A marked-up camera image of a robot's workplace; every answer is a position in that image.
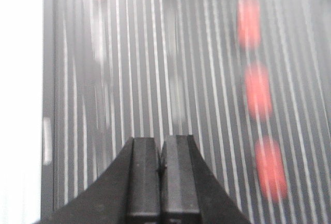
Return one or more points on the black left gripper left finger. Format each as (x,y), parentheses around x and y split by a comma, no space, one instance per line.
(128,191)

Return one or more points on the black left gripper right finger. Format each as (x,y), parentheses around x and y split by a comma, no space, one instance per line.
(190,193)

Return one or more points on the red push button lower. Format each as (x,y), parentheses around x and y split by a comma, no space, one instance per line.
(270,169)

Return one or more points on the red push button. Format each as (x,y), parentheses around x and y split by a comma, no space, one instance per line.
(248,23)
(257,91)
(270,169)

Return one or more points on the red push button middle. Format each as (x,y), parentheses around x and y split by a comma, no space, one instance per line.
(257,91)

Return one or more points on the red push button upper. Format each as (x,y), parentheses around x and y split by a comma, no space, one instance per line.
(248,23)

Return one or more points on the black perforated pegboard panel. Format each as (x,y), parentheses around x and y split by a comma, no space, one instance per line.
(115,69)

